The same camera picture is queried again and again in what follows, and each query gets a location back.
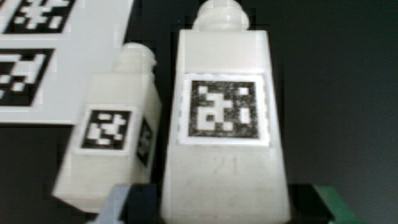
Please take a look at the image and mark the white marker sheet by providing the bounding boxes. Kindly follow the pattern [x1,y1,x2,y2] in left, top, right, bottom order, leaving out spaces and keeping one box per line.
[0,0,136,124]

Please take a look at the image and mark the white leg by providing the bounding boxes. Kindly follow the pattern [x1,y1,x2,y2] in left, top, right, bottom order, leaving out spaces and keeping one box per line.
[161,0,292,224]
[52,42,162,213]

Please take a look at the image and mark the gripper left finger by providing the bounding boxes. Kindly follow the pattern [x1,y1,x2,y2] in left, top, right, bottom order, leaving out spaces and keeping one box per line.
[95,184,162,224]

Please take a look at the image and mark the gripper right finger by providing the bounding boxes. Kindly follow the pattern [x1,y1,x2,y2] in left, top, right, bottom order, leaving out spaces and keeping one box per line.
[289,184,361,224]

